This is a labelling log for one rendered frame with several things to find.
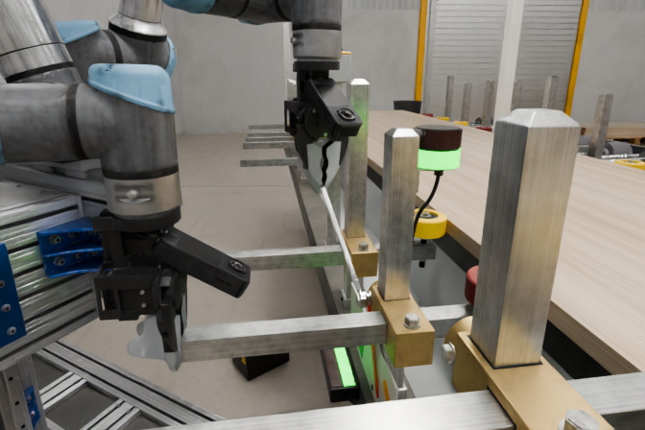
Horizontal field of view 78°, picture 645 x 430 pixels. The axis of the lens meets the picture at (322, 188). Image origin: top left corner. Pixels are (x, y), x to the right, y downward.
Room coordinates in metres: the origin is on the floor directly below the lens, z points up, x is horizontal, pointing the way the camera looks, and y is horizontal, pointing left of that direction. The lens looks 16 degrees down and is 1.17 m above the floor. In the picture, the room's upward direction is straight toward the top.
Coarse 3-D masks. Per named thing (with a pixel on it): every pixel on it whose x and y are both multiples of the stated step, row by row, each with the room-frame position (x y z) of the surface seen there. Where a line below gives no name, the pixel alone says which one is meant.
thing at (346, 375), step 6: (336, 348) 0.60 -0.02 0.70; (342, 348) 0.60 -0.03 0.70; (336, 354) 0.58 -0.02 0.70; (342, 354) 0.58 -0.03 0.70; (342, 360) 0.57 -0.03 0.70; (342, 366) 0.55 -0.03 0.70; (348, 366) 0.55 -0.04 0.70; (342, 372) 0.54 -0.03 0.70; (348, 372) 0.54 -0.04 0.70; (342, 378) 0.53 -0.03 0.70; (348, 378) 0.52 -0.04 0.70; (348, 384) 0.51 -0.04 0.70; (354, 384) 0.51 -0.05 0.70
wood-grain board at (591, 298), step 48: (480, 144) 1.58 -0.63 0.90; (480, 192) 0.90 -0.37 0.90; (576, 192) 0.90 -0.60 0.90; (624, 192) 0.90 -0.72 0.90; (480, 240) 0.62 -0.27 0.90; (576, 240) 0.62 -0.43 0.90; (624, 240) 0.62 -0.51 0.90; (576, 288) 0.46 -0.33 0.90; (624, 288) 0.46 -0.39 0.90; (576, 336) 0.39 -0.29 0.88; (624, 336) 0.36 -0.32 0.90
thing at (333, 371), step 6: (330, 348) 0.60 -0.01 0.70; (324, 354) 0.58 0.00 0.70; (330, 354) 0.58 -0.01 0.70; (330, 360) 0.57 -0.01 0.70; (330, 366) 0.55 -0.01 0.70; (336, 366) 0.55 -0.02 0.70; (330, 372) 0.54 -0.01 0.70; (336, 372) 0.54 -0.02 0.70; (330, 378) 0.52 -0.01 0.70; (336, 378) 0.52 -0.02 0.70; (336, 384) 0.51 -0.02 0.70; (342, 384) 0.51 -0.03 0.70
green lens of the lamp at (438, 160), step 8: (424, 152) 0.48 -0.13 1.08; (432, 152) 0.48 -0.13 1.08; (440, 152) 0.48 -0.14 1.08; (448, 152) 0.48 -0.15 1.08; (456, 152) 0.48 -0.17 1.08; (424, 160) 0.48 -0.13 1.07; (432, 160) 0.48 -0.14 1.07; (440, 160) 0.48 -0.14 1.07; (448, 160) 0.48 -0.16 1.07; (456, 160) 0.48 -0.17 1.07; (432, 168) 0.48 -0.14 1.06; (440, 168) 0.48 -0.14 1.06; (448, 168) 0.48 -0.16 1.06
